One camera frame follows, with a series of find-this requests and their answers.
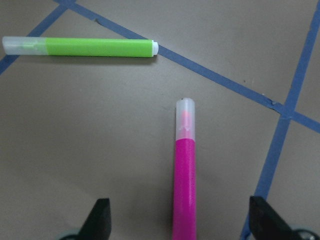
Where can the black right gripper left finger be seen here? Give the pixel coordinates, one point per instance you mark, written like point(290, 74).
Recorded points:
point(97, 226)

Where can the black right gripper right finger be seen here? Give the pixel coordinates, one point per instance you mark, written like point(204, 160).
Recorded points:
point(265, 223)

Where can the pink highlighter pen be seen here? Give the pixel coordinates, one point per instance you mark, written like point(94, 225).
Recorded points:
point(184, 218)

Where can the green highlighter pen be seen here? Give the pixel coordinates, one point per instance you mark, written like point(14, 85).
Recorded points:
point(95, 47)

